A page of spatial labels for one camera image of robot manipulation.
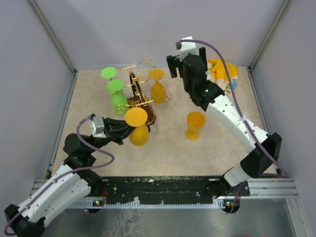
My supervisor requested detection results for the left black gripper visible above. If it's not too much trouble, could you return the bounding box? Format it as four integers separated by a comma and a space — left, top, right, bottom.
86, 116, 141, 154

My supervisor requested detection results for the orange wine glass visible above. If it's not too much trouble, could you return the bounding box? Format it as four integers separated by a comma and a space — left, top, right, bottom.
185, 112, 205, 141
149, 68, 166, 104
125, 107, 149, 146

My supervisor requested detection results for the green wine glass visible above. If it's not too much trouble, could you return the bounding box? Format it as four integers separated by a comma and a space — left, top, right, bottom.
101, 67, 118, 81
107, 79, 129, 115

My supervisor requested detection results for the clear wine glass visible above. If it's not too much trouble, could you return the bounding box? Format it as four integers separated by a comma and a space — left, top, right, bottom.
142, 57, 156, 68

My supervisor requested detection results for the green wine glass front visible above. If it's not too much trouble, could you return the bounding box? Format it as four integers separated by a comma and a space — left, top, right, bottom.
101, 67, 118, 81

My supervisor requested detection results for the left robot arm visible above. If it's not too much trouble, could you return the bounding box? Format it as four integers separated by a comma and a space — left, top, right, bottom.
3, 114, 135, 237

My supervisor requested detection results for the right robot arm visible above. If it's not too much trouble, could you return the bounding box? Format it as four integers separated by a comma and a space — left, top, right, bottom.
166, 47, 282, 196

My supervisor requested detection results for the yellow patterned cloth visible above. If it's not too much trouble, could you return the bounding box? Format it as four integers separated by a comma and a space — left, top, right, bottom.
206, 59, 238, 94

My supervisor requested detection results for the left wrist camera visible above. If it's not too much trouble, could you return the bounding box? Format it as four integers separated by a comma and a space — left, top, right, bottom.
89, 116, 106, 138

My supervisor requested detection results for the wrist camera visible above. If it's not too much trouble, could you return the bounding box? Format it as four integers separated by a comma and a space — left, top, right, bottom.
175, 41, 198, 61
89, 116, 106, 138

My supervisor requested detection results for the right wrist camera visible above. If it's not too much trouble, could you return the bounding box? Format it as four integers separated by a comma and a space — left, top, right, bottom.
175, 41, 198, 61

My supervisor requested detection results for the gold wire wine glass rack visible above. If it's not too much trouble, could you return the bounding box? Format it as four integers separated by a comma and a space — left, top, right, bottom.
117, 60, 172, 130

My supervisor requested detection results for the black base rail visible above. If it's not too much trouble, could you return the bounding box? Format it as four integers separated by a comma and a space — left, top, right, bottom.
74, 175, 250, 214

